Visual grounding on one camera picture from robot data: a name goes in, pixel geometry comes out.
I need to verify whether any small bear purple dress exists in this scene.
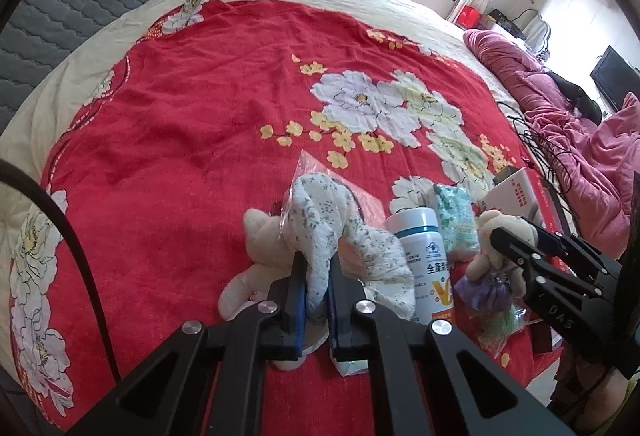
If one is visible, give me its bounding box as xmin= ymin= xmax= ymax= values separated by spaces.
xmin=454 ymin=209 xmax=538 ymax=312

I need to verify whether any red and white box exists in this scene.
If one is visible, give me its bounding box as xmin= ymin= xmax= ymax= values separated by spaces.
xmin=477 ymin=166 xmax=544 ymax=227

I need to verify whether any cream teddy bear pink dress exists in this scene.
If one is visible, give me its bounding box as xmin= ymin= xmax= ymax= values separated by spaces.
xmin=217 ymin=207 xmax=314 ymax=372

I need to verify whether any pink cloth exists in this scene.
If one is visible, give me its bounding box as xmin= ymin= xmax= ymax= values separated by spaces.
xmin=278 ymin=149 xmax=388 ymax=237

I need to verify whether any pink quilt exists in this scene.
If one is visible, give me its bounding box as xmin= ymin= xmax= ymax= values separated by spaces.
xmin=463 ymin=29 xmax=639 ymax=258

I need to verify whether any green tissue pack upper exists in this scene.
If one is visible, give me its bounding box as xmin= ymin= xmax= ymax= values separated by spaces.
xmin=433 ymin=183 xmax=480 ymax=266

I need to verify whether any white supplement bottle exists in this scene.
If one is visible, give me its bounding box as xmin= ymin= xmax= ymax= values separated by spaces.
xmin=386 ymin=207 xmax=454 ymax=324

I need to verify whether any red floral blanket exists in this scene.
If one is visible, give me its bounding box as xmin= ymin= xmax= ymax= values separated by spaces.
xmin=8 ymin=0 xmax=566 ymax=434

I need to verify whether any black monitor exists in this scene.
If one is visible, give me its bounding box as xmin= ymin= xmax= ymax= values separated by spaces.
xmin=590 ymin=46 xmax=640 ymax=112

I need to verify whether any red box by window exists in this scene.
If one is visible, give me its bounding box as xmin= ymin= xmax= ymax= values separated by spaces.
xmin=454 ymin=6 xmax=483 ymax=29

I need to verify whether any black cable bundle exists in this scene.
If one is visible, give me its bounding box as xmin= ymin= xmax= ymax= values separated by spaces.
xmin=496 ymin=100 xmax=582 ymax=197

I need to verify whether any black camera cable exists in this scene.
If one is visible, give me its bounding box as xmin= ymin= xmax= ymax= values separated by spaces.
xmin=0 ymin=158 xmax=124 ymax=386

